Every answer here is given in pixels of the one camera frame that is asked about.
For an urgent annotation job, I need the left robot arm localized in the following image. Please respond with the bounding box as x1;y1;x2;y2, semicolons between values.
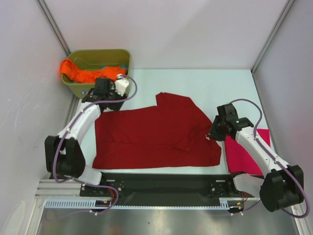
45;74;130;196

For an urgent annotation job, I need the right corner aluminium post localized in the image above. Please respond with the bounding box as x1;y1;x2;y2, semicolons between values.
251;0;295;74

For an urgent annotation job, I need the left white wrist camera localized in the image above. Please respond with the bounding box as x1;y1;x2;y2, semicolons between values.
114;73;130;96

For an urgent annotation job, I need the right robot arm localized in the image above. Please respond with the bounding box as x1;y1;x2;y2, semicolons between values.
208;102;310;212

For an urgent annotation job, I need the folded magenta t shirt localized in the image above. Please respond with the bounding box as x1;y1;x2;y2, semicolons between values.
224;137;263;176

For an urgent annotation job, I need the left corner aluminium post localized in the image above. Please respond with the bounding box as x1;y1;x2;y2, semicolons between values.
35;0;71;56

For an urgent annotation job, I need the olive green plastic bin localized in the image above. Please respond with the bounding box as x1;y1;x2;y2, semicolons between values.
60;49;131;99

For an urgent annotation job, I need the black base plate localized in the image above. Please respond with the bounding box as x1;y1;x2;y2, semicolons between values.
79;171;255;207

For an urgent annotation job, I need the white slotted cable duct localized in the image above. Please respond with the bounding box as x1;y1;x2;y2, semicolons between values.
45;198;113;209

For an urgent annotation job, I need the teal cloth in bin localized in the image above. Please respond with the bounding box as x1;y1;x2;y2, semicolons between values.
101;66;129;71

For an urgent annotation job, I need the aluminium rail frame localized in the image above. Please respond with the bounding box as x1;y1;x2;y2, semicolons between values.
35;179;81;199

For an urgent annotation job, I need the dark red t shirt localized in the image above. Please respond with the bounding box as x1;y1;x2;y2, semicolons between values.
92;93;222;169

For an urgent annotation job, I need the orange t shirt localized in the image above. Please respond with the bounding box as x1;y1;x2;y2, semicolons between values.
59;59;127;83

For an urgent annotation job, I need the corner aluminium post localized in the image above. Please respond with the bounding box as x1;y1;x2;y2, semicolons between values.
251;0;295;74
35;0;71;56

